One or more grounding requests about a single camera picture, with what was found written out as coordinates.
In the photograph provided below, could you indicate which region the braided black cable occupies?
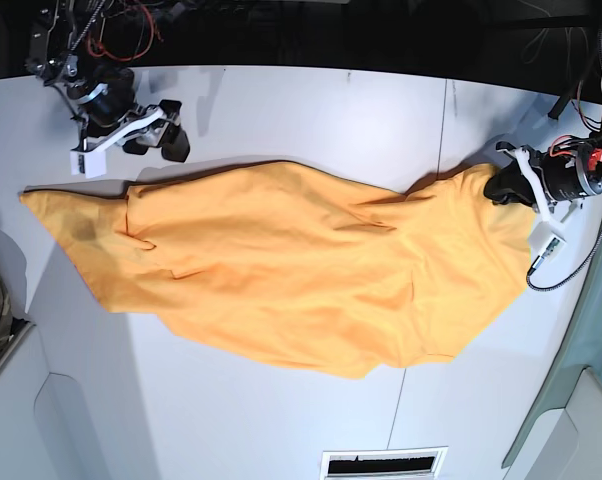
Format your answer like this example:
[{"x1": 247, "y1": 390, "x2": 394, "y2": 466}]
[{"x1": 526, "y1": 164, "x2": 602, "y2": 292}]

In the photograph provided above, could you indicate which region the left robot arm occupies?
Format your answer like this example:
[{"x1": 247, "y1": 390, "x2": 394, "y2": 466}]
[{"x1": 484, "y1": 19, "x2": 602, "y2": 212}]

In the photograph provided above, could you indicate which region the white bin right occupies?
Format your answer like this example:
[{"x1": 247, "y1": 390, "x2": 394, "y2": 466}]
[{"x1": 505, "y1": 368, "x2": 602, "y2": 480}]

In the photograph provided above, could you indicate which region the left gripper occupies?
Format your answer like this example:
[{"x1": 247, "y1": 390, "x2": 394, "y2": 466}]
[{"x1": 483, "y1": 139, "x2": 602, "y2": 212}]

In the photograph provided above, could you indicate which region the yellow t-shirt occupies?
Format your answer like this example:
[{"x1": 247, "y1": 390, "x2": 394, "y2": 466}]
[{"x1": 20, "y1": 161, "x2": 535, "y2": 379}]

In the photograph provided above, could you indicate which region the white bin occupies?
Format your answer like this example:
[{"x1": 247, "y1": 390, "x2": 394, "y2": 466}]
[
  {"x1": 505, "y1": 368, "x2": 602, "y2": 480},
  {"x1": 0, "y1": 319, "x2": 162, "y2": 480}
]

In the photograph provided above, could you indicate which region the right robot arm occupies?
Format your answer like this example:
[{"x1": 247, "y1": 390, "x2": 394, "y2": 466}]
[{"x1": 26, "y1": 1, "x2": 190, "y2": 173}]

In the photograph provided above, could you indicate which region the orange wire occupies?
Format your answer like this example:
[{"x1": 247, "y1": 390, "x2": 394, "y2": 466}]
[{"x1": 85, "y1": 0, "x2": 167, "y2": 64}]

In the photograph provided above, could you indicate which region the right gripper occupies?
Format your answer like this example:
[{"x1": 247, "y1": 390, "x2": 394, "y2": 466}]
[{"x1": 68, "y1": 65, "x2": 190, "y2": 163}]

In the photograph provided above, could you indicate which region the white bin left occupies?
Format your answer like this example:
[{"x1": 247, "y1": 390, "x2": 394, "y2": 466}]
[{"x1": 0, "y1": 319, "x2": 162, "y2": 480}]

